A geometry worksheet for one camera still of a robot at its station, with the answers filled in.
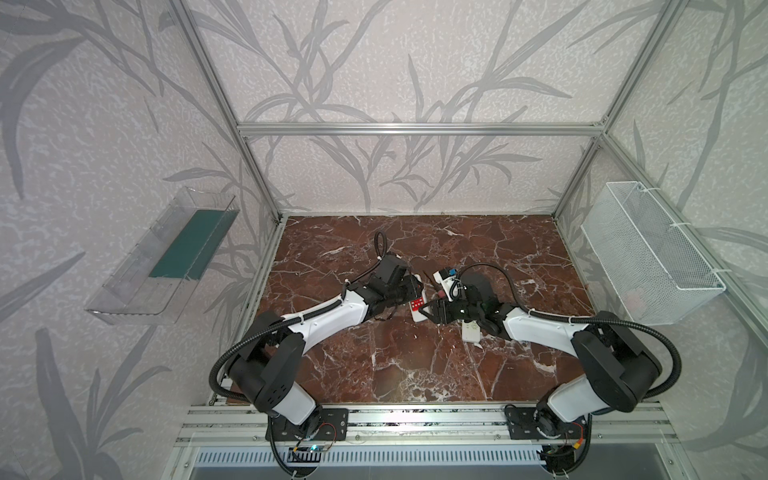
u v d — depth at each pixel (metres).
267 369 0.44
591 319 0.50
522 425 0.73
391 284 0.68
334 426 0.72
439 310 0.77
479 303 0.69
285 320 0.47
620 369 0.44
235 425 0.75
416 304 0.85
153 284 0.63
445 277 0.79
